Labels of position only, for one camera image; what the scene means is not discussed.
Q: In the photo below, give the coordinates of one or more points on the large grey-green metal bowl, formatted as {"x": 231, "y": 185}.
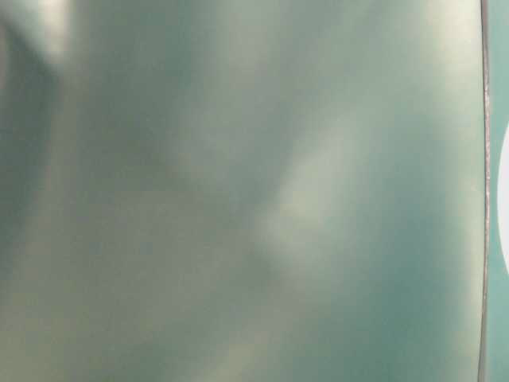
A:
{"x": 242, "y": 191}

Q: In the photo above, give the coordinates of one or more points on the white plastic plate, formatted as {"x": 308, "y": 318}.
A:
{"x": 503, "y": 199}

